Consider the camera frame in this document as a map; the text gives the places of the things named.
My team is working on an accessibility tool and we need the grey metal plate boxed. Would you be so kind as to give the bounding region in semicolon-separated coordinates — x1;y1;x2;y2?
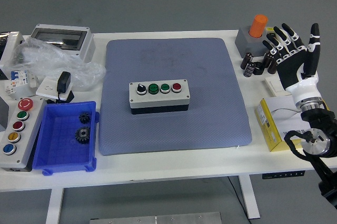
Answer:
89;211;222;224

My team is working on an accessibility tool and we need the large black gear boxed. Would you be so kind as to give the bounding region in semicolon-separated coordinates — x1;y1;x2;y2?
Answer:
74;126;92;145

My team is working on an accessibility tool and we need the white wall switch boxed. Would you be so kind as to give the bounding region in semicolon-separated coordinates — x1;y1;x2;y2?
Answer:
264;76;293;97

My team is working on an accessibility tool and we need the grey five-button control box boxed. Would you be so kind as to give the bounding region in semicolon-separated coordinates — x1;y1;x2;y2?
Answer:
0;97;47;172

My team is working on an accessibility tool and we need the grey-blue padded mat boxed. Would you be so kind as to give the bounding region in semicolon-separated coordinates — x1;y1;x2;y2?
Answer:
98;37;253;156

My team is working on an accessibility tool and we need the white table leg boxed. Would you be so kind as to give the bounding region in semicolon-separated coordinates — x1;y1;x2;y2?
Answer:
45;188;65;224
238;175;261;219

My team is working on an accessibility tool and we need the small black gear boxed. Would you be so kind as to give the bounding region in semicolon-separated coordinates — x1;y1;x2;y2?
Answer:
78;112;92;124

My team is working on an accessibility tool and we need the blue plastic bin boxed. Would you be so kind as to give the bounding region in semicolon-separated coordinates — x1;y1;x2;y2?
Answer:
32;100;100;176

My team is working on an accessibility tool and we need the black table height controller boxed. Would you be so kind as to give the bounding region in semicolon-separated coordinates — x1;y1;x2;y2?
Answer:
262;170;306;180

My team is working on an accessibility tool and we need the short black ring capacitor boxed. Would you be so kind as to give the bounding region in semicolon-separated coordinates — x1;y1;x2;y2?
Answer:
253;61;265;76

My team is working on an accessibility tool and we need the black power adapter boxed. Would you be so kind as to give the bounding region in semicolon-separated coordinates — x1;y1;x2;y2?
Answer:
56;70;72;95

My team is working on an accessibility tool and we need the orange cylinder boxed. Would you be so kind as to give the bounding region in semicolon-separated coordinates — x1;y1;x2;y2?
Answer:
249;14;269;38

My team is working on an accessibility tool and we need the black adapter cord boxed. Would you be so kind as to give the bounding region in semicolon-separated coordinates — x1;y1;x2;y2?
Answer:
46;91;75;104

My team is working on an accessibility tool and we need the white circuit breaker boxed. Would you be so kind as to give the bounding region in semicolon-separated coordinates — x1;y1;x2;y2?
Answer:
4;69;37;96

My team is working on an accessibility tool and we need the grey metal object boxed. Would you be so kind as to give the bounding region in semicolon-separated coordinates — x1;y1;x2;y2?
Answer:
0;95;10;133

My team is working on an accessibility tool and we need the white wall socket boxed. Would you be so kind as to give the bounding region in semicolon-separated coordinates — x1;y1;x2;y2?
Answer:
35;76;70;101

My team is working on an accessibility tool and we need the clear plastic bag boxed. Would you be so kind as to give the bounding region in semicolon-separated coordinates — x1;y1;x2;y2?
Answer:
7;36;107;92

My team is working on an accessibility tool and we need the white and yellow cardboard box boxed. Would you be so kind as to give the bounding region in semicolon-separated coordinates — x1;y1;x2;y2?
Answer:
254;95;337;153

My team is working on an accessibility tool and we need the grey four-button control box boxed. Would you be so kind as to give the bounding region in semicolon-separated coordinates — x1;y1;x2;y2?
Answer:
128;78;190;116

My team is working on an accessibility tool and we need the grey block base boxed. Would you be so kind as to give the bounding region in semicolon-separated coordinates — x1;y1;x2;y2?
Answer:
234;26;272;58

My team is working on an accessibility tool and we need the grey enclosure with clear lid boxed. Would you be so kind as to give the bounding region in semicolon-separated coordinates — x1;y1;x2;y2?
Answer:
28;23;96;63

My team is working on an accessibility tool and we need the grey switch with red button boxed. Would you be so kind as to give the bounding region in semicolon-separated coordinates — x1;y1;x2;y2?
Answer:
264;26;277;41

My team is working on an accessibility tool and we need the white junction box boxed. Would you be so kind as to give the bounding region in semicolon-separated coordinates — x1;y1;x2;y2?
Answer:
0;30;26;80

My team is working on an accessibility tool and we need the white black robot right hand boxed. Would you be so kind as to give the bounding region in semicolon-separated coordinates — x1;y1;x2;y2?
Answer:
262;22;323;106

